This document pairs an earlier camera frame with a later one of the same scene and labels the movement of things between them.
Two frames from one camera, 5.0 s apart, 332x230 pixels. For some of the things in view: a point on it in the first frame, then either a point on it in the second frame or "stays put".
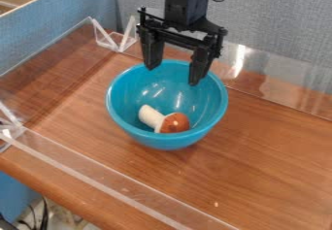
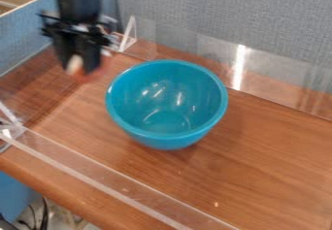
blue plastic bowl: [159, 108] stays put
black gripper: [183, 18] → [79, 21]
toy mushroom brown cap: [165, 123] → [75, 64]
